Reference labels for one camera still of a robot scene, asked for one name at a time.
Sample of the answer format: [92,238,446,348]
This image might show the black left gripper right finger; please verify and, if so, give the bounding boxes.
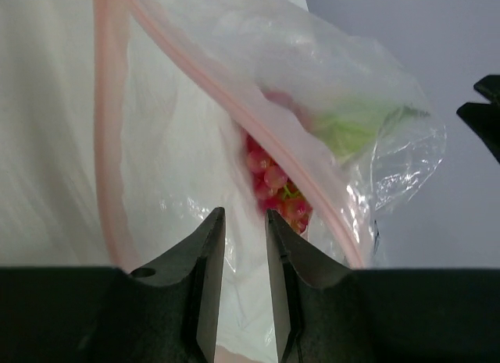
[266,210,499,362]

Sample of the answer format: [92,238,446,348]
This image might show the fake red grapes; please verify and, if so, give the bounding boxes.
[242,130,313,235]

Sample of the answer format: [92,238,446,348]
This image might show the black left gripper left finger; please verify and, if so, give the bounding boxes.
[1,208,225,362]

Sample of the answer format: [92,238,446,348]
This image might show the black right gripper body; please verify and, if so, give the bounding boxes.
[456,74,500,162]

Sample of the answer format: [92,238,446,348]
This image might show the clear zip top bag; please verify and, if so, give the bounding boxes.
[93,0,446,362]

